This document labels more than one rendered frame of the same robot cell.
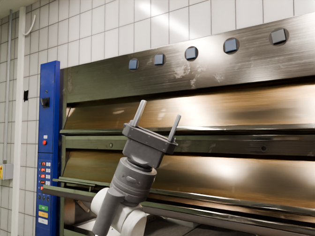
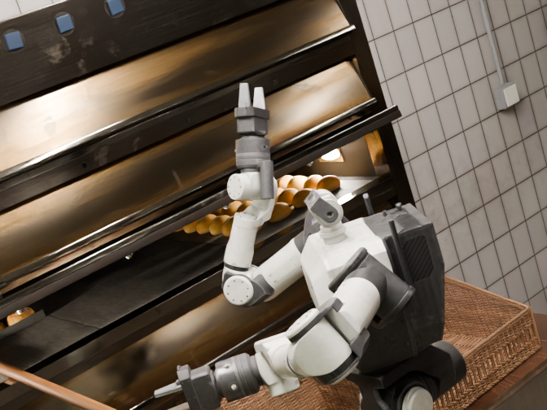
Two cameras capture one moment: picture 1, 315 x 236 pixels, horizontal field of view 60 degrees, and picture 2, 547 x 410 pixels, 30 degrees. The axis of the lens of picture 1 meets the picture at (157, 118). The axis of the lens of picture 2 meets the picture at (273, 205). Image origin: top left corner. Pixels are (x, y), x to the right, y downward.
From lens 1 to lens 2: 2.48 m
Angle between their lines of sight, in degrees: 70
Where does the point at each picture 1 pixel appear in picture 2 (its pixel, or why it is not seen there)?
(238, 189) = (183, 176)
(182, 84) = (66, 71)
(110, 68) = not seen: outside the picture
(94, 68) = not seen: outside the picture
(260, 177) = (194, 154)
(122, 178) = (264, 149)
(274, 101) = (179, 64)
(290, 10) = not seen: outside the picture
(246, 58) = (137, 19)
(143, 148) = (260, 121)
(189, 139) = (105, 144)
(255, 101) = (160, 70)
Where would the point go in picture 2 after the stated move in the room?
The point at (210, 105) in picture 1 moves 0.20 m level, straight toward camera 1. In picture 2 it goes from (112, 90) to (167, 76)
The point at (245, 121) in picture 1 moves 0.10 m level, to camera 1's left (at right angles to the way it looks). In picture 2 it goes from (165, 95) to (152, 103)
